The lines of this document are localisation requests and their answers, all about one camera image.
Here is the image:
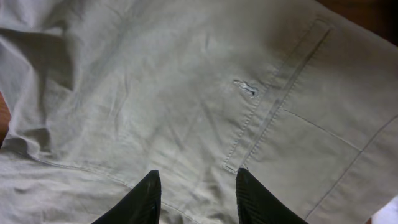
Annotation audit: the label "white printed t-shirt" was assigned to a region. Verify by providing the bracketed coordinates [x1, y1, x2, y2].
[371, 197, 398, 224]

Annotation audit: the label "khaki green shorts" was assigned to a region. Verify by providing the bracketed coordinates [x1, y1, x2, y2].
[1, 0, 397, 223]

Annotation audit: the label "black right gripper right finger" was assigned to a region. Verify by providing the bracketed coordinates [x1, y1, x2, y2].
[236, 168, 307, 224]

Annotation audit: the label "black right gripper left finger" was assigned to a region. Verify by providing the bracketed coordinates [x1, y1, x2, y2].
[93, 170, 162, 224]

